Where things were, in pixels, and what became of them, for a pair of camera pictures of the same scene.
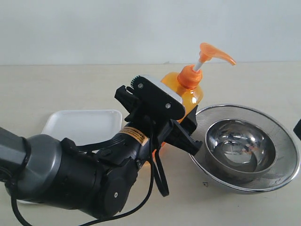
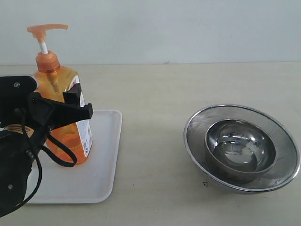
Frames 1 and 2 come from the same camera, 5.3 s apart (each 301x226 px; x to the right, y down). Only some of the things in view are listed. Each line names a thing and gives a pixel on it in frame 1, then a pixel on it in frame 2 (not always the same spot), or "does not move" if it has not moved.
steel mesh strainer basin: (287, 148) does not move
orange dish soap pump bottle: (186, 83) -> (51, 77)
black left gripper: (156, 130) -> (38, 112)
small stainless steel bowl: (237, 150) does not move
